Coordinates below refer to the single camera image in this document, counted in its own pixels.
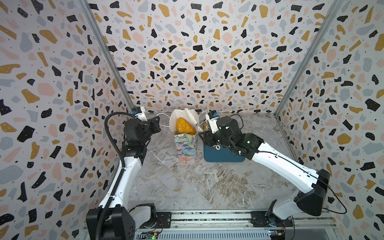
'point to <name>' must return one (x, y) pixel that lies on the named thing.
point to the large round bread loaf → (183, 126)
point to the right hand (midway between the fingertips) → (201, 129)
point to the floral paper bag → (186, 144)
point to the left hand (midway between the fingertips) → (158, 114)
